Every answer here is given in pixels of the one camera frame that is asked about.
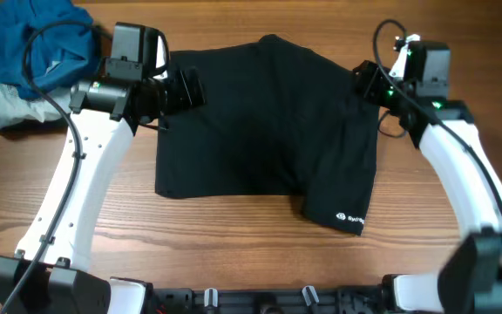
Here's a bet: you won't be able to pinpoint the black shorts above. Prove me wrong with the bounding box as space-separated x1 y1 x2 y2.
154 35 379 236

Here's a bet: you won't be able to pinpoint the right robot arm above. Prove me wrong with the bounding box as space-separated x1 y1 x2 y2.
353 35 502 313

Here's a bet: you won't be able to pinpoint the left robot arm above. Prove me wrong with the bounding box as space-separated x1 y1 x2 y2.
0 23 205 313

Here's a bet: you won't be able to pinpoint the blue crumpled garment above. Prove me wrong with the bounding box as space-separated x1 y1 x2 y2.
0 0 100 99

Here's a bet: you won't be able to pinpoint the dark folded garment under pile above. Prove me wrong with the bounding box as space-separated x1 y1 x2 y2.
0 119 67 133

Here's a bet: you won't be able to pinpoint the light blue white garment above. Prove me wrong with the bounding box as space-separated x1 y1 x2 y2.
0 21 78 132

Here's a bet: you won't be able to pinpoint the right black camera cable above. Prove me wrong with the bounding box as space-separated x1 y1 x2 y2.
371 18 502 314

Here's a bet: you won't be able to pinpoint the black camera cable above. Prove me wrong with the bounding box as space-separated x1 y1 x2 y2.
0 19 115 314
371 18 502 314

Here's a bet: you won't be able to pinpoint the left black camera cable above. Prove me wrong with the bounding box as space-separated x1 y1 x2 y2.
0 19 115 314

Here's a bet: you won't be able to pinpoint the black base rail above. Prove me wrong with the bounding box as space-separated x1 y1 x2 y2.
154 285 387 314

